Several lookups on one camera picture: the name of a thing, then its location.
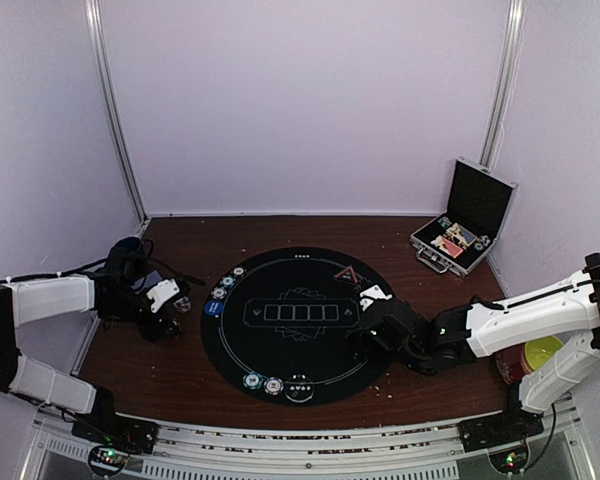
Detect blue round blind button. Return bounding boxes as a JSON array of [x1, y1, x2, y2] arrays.
[[204, 300, 224, 318]]

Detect red triangular button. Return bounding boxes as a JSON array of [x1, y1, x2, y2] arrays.
[[334, 266, 359, 285]]

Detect green-white single poker chip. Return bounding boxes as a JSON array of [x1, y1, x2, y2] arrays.
[[220, 275, 236, 289]]

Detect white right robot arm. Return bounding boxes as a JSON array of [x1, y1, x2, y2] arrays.
[[346, 253, 600, 442]]

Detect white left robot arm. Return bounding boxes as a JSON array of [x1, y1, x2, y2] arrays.
[[0, 253, 190, 444]]

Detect blue-backed playing card deck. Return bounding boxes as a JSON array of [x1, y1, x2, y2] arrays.
[[133, 270, 163, 291]]

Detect dark blue ceramic mug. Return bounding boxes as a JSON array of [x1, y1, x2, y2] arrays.
[[114, 236, 154, 256]]

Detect red patterned bowl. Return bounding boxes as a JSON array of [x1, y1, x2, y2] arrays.
[[494, 345, 525, 385]]

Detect red card deck in case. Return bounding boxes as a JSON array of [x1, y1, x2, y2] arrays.
[[436, 236, 464, 258]]

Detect yellow-green plastic bowl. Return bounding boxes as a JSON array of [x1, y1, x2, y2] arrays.
[[522, 336, 564, 373]]

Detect black round poker mat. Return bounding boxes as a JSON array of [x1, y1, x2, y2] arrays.
[[200, 247, 393, 407]]

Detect aluminium poker chip case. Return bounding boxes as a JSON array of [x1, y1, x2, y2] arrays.
[[410, 157, 517, 277]]

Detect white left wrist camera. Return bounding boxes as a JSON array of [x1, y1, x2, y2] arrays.
[[146, 279, 180, 313]]

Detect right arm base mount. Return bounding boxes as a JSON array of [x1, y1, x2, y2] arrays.
[[457, 412, 544, 453]]

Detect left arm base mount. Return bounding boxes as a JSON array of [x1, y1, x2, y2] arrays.
[[71, 416, 159, 454]]

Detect aluminium front rail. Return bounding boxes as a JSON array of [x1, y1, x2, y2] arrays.
[[19, 392, 596, 480]]

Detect aluminium left corner post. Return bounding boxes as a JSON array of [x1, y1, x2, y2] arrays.
[[84, 0, 149, 225]]

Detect aluminium corner post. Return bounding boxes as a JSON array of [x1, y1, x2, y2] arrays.
[[84, 0, 149, 225], [479, 0, 527, 170]]

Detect aluminium right corner post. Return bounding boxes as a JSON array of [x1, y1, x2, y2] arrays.
[[479, 0, 527, 170]]

